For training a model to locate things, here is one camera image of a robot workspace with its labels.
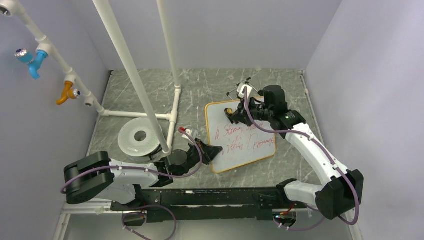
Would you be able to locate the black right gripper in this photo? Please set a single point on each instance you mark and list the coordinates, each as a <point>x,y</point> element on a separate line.
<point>240,115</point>

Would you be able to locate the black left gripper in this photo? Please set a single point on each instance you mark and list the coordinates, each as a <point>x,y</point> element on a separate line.
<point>210,152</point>

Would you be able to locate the white perforated disc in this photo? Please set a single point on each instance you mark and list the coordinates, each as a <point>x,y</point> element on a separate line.
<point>137,138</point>

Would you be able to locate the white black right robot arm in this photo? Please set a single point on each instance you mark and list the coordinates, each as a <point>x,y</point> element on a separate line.
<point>339,194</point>

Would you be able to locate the white pvc pipe frame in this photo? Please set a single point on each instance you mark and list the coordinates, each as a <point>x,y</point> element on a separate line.
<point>164,125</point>

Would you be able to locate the orange plastic faucet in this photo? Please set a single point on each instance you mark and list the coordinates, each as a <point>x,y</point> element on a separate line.
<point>68,93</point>

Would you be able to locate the black wire board stand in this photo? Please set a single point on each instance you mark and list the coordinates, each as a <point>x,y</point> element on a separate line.
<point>232,94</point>

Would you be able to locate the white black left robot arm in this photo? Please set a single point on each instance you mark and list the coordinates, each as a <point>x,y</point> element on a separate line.
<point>98,176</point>

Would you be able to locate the yellow framed whiteboard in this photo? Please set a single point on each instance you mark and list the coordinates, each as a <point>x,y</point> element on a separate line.
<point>241,144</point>

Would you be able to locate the yellow black whiteboard eraser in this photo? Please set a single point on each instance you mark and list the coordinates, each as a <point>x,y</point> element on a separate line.
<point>228,113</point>

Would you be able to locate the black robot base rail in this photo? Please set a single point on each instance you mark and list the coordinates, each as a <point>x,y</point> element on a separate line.
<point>159,205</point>

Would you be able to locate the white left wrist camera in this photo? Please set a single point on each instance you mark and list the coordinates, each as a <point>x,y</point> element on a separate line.
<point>189,133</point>

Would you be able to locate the blue plastic faucet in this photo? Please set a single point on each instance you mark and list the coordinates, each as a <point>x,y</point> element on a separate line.
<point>34,63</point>

